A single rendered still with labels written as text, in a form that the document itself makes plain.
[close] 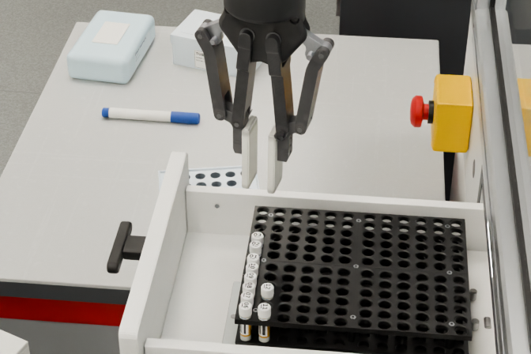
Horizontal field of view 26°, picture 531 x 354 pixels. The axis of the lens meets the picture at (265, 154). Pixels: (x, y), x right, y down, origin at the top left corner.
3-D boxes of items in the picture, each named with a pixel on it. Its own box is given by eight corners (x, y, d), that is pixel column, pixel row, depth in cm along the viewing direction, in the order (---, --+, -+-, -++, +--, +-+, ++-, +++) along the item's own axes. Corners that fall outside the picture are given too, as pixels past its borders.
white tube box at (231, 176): (161, 235, 141) (160, 211, 139) (160, 193, 148) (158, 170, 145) (262, 228, 142) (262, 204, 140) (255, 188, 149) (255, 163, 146)
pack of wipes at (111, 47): (128, 87, 169) (126, 60, 166) (66, 80, 170) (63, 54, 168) (157, 38, 181) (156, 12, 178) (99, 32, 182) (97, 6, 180)
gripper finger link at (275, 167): (276, 118, 114) (284, 120, 113) (275, 176, 118) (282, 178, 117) (268, 135, 111) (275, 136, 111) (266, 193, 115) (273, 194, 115)
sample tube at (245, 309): (239, 344, 111) (238, 309, 108) (240, 335, 112) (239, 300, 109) (251, 345, 110) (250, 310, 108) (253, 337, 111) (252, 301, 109)
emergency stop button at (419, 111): (408, 133, 142) (411, 106, 140) (408, 115, 145) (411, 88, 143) (433, 134, 142) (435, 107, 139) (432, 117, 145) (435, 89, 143)
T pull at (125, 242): (106, 276, 114) (105, 265, 113) (122, 228, 120) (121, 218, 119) (142, 278, 114) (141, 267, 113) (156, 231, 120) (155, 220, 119)
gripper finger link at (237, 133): (244, 111, 111) (215, 107, 112) (243, 155, 114) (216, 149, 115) (249, 103, 113) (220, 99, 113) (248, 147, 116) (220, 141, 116)
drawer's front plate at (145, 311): (126, 416, 109) (117, 332, 103) (176, 226, 133) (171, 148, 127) (144, 418, 109) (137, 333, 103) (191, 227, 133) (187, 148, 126)
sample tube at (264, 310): (257, 346, 110) (257, 310, 108) (258, 337, 111) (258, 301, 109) (269, 347, 110) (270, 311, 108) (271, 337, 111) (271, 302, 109)
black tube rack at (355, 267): (235, 367, 112) (234, 318, 108) (255, 251, 126) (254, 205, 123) (465, 385, 110) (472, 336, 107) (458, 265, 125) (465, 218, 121)
